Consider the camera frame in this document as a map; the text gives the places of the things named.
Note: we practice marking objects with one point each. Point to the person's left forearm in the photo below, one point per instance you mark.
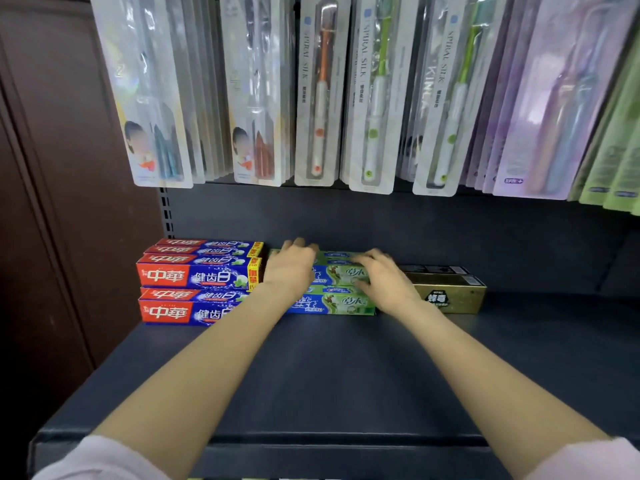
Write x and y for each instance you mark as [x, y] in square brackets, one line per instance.
[200, 384]

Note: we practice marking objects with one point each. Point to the orange toothbrush pack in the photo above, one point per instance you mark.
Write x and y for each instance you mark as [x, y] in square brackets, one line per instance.
[322, 94]

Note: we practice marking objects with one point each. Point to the red and blue toothpaste box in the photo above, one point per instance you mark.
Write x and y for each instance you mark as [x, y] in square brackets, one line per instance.
[200, 277]
[210, 242]
[200, 251]
[175, 312]

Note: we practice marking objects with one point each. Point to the gold toothpaste box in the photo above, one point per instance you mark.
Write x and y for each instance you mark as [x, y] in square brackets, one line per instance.
[460, 294]

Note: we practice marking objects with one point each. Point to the dark grey shelf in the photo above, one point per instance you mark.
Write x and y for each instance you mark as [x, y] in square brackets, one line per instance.
[350, 374]

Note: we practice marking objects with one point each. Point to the person's right forearm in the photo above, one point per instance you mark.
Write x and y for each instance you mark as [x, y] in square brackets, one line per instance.
[500, 384]

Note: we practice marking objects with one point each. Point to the green toothbrush pack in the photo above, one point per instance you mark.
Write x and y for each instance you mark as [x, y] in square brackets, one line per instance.
[377, 94]

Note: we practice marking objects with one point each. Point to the stack of purple toothbrush packs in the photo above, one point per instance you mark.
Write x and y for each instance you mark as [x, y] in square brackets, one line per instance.
[560, 94]

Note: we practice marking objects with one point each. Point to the row of green toothbrush packs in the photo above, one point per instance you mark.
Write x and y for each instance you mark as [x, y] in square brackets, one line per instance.
[455, 94]

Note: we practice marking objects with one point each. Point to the stack of light green packs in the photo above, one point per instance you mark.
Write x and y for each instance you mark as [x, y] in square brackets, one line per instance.
[620, 159]

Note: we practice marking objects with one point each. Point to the person's pink right sleeve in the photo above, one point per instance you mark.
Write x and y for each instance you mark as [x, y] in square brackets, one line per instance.
[590, 462]

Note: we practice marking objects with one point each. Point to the person's left hand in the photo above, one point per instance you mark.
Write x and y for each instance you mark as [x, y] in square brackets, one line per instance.
[290, 269]

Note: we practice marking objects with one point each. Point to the stack of blue child toothbrush packs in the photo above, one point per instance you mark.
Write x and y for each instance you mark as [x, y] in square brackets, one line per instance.
[145, 94]

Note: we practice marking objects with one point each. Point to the person's right hand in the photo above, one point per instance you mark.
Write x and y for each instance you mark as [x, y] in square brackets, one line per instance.
[387, 284]

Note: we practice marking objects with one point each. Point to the red child toothbrush pack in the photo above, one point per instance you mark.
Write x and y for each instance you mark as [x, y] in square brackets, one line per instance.
[255, 94]

